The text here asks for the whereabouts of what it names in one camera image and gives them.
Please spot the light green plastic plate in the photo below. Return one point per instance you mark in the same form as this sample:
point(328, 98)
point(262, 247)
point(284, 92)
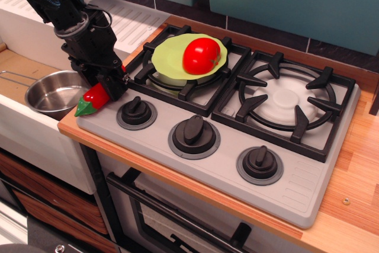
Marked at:
point(167, 57)

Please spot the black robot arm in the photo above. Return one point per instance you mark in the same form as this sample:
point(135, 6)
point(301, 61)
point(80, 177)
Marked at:
point(62, 13)

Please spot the red toy chili pepper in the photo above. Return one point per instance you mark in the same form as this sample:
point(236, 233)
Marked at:
point(96, 97)

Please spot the small steel pot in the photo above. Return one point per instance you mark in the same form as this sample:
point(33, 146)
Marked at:
point(54, 95)

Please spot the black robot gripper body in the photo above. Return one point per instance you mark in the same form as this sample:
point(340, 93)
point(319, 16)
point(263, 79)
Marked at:
point(92, 41)

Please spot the black burner grate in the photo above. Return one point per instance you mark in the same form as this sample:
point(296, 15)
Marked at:
point(297, 107)
point(198, 96)

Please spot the wooden drawer fronts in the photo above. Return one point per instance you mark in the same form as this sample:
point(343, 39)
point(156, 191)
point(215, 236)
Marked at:
point(56, 203)

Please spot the red toy tomato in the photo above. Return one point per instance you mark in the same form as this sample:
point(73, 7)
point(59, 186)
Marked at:
point(201, 56)

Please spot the black right stove knob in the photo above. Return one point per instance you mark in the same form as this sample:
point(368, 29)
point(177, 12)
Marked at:
point(260, 166)

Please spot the white toy sink unit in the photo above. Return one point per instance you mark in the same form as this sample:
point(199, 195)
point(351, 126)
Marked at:
point(30, 50)

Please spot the black left burner grate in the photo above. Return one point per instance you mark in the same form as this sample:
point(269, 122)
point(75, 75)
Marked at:
point(198, 96)

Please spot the toy oven door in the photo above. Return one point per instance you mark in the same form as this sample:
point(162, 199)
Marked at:
point(174, 231)

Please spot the black right burner grate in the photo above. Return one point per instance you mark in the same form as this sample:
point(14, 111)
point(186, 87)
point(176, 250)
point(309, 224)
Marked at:
point(297, 107)

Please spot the grey toy stove top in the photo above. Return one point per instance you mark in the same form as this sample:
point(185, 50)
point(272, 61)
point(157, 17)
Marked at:
point(296, 197)

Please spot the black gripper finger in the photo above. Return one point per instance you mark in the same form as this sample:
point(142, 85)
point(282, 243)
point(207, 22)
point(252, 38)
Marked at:
point(114, 85)
point(85, 71)

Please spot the black middle stove knob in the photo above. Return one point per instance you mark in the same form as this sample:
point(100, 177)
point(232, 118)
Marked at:
point(194, 138)

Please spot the black left stove knob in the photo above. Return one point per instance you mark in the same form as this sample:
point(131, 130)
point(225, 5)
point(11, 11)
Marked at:
point(136, 114)

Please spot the black stove knob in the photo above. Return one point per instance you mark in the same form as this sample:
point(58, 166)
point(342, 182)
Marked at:
point(194, 138)
point(260, 166)
point(136, 114)

